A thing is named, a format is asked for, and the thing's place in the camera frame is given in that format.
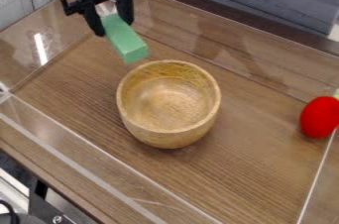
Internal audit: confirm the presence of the green rectangular block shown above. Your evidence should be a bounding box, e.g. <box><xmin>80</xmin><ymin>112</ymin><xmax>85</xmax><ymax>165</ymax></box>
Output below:
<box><xmin>100</xmin><ymin>14</ymin><xmax>148</xmax><ymax>63</ymax></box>

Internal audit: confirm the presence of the brown wooden bowl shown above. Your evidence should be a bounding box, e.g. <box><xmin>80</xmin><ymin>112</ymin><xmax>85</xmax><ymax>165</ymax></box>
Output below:
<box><xmin>116</xmin><ymin>59</ymin><xmax>222</xmax><ymax>149</ymax></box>

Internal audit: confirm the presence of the clear acrylic corner bracket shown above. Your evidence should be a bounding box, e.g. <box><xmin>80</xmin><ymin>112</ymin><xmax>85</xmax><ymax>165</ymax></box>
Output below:
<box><xmin>95</xmin><ymin>0</ymin><xmax>117</xmax><ymax>17</ymax></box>

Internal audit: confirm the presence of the black cable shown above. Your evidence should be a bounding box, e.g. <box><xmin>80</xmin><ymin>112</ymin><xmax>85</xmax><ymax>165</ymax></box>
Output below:
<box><xmin>0</xmin><ymin>199</ymin><xmax>19</xmax><ymax>224</ymax></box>

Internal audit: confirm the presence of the black table leg bracket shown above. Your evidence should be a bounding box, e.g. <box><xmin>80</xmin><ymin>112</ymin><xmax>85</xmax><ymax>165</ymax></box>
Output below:
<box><xmin>28</xmin><ymin>179</ymin><xmax>76</xmax><ymax>224</ymax></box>

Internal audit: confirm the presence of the red plush ball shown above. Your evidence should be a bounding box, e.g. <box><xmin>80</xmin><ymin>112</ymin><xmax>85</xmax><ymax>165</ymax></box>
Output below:
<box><xmin>299</xmin><ymin>96</ymin><xmax>339</xmax><ymax>138</ymax></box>

